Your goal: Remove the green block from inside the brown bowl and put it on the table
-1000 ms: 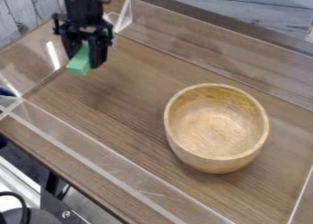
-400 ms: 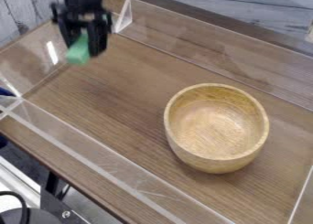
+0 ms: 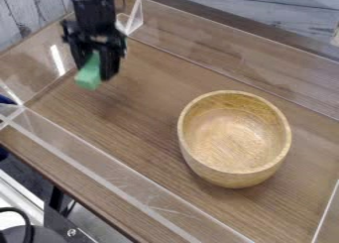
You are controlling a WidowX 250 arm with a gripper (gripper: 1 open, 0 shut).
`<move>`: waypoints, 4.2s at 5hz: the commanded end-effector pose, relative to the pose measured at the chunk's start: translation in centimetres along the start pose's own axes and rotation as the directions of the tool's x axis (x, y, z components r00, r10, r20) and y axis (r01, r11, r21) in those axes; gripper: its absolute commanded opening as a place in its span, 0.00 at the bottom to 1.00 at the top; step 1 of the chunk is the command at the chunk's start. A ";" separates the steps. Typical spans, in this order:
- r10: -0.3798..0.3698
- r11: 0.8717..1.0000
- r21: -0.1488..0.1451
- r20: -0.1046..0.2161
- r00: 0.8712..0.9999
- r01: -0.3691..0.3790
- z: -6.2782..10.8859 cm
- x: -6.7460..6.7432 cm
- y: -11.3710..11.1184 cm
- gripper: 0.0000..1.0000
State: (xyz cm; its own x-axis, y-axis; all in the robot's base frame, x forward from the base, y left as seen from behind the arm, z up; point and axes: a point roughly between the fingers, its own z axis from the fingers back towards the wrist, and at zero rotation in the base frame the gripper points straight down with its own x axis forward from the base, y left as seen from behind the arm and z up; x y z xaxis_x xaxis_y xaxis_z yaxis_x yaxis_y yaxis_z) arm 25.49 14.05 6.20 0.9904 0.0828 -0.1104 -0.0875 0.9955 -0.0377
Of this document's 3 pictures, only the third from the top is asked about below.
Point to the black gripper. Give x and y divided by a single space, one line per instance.
92 32

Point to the green rectangular block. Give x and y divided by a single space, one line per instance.
88 75

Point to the brown wooden bowl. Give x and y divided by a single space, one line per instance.
234 138

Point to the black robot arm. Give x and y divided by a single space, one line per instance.
96 42

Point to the clear acrylic tray walls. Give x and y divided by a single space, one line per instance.
106 143

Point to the black table leg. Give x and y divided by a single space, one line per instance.
56 199

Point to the black metal bracket with bolt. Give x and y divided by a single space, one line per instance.
58 222

